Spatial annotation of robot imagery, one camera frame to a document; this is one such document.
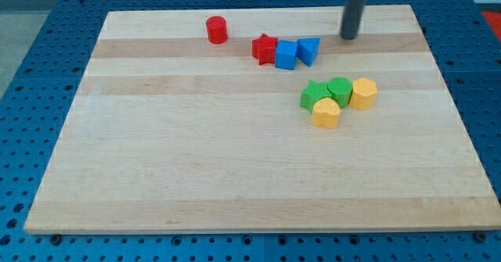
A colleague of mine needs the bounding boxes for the yellow heart block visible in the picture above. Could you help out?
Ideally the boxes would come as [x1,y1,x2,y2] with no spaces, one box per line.
[311,98,341,129]

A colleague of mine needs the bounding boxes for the red star block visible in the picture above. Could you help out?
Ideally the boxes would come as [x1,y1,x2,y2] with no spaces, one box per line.
[251,34,279,65]

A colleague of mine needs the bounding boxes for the red cylinder block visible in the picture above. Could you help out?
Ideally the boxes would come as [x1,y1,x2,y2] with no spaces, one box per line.
[206,16,228,44]

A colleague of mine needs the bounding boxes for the green star block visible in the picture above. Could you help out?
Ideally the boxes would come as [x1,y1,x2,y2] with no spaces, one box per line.
[300,80,332,113]

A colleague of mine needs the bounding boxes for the blue triangle block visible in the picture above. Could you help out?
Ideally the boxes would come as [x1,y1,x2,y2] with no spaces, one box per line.
[297,38,320,67]

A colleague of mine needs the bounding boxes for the light wooden board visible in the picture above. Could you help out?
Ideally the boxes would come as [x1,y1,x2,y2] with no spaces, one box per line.
[24,5,500,235]

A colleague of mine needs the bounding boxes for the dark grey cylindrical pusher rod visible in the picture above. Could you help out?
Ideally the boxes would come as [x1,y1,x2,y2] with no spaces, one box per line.
[340,0,367,41]

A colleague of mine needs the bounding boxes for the yellow hexagon block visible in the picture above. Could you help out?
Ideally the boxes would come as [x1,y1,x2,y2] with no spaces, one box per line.
[348,77,377,111]

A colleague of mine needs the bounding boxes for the blue cube block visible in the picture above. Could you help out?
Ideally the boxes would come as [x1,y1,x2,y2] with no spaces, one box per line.
[275,40,298,70]

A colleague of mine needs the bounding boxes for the green cylinder block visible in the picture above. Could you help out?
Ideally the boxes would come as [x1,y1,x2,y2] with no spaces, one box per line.
[327,77,352,109]

